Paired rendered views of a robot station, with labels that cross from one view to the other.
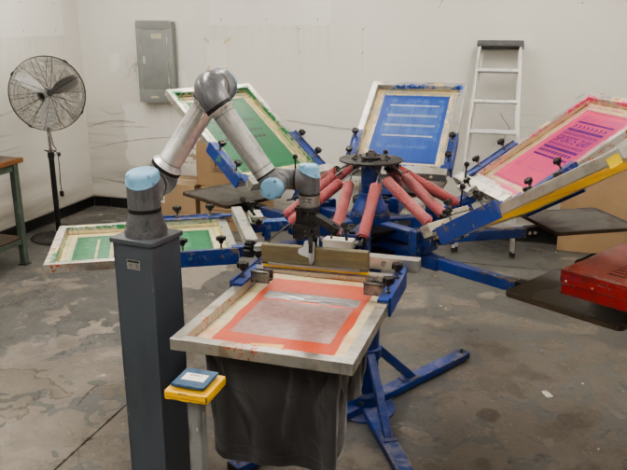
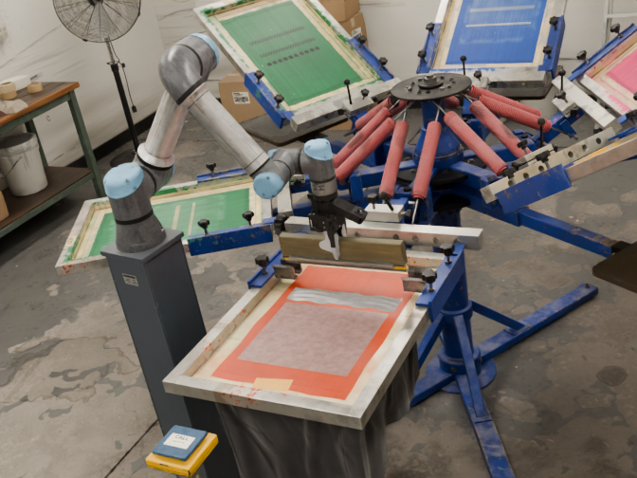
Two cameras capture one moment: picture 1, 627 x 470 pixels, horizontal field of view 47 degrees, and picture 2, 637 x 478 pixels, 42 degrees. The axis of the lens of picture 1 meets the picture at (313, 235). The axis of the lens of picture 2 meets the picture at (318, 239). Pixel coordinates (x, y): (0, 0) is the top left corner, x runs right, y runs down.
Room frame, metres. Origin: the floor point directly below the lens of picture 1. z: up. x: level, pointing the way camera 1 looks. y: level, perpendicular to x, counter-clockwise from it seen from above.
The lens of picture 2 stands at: (0.37, -0.45, 2.25)
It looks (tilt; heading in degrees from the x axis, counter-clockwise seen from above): 27 degrees down; 13
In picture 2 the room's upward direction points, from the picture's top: 11 degrees counter-clockwise
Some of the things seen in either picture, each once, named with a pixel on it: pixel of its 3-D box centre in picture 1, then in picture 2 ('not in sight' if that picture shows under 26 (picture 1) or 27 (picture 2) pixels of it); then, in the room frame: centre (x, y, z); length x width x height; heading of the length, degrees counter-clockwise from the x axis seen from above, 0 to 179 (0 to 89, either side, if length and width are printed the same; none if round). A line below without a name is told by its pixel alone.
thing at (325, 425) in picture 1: (271, 409); (291, 449); (2.06, 0.14, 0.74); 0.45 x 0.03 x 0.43; 73
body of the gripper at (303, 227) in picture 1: (307, 222); (325, 210); (2.52, 0.02, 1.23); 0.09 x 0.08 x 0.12; 72
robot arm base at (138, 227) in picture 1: (145, 220); (136, 226); (2.47, 0.60, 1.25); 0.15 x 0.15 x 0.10
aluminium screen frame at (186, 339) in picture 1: (299, 308); (322, 319); (2.34, 0.05, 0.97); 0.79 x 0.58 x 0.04; 163
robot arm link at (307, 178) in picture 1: (308, 179); (318, 160); (2.52, 0.02, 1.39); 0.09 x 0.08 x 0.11; 81
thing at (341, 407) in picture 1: (352, 384); (391, 406); (2.22, -0.13, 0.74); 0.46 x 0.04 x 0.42; 163
